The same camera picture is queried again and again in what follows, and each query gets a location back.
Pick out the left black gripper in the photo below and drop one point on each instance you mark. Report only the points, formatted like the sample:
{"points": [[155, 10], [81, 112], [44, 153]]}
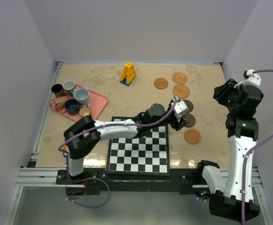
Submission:
{"points": [[177, 125]]}

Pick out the light wooden coaster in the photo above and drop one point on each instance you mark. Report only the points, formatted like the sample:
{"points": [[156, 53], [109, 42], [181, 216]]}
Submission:
{"points": [[161, 83], [192, 136]]}

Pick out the woven rattan coaster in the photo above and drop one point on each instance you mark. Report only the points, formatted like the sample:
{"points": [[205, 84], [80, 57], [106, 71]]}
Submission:
{"points": [[181, 91], [179, 78]]}

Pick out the dark wooden coaster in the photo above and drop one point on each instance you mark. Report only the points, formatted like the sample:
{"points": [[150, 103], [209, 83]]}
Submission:
{"points": [[189, 105], [190, 120]]}

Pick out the black white chessboard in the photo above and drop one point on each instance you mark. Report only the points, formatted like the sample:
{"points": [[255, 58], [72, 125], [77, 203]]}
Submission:
{"points": [[148, 155]]}

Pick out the light blue cup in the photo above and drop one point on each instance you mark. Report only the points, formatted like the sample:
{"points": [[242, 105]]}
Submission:
{"points": [[82, 95]]}

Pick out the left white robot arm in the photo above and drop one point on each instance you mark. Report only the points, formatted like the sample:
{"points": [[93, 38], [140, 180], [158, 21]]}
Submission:
{"points": [[83, 136]]}

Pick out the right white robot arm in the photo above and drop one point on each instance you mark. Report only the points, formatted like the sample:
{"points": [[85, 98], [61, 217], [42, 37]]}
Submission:
{"points": [[233, 198]]}

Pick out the orange cup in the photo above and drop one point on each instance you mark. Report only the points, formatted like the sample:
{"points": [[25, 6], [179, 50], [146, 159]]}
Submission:
{"points": [[85, 111]]}

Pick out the dark blue cup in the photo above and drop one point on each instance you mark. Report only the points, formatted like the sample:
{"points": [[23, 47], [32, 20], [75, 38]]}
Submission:
{"points": [[72, 107]]}

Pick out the pink patterned cup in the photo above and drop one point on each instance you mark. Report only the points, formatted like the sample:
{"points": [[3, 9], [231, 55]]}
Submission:
{"points": [[58, 104]]}

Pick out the dark brown cup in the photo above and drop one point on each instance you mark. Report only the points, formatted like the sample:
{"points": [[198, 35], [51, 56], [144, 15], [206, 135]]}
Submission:
{"points": [[58, 90]]}

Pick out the yellow blue block structure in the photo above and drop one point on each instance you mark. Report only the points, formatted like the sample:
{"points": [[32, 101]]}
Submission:
{"points": [[128, 74]]}

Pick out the pink plastic tray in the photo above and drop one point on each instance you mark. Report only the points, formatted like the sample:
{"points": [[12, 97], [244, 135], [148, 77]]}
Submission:
{"points": [[97, 104]]}

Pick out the grey printed mug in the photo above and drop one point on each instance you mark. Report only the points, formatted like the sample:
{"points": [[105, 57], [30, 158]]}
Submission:
{"points": [[70, 87]]}

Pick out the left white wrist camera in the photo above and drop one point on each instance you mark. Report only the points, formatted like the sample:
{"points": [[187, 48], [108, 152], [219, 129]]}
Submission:
{"points": [[179, 107]]}

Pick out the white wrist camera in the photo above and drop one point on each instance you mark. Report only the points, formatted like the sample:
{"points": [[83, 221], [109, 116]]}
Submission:
{"points": [[249, 78], [179, 107]]}

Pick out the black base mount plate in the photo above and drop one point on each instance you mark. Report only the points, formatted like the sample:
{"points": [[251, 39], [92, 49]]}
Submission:
{"points": [[93, 181]]}

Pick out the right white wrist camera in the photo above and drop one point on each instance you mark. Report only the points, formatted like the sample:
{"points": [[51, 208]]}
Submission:
{"points": [[249, 78]]}

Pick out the aluminium rail frame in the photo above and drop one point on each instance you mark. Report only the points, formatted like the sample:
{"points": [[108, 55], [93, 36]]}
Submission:
{"points": [[46, 177]]}

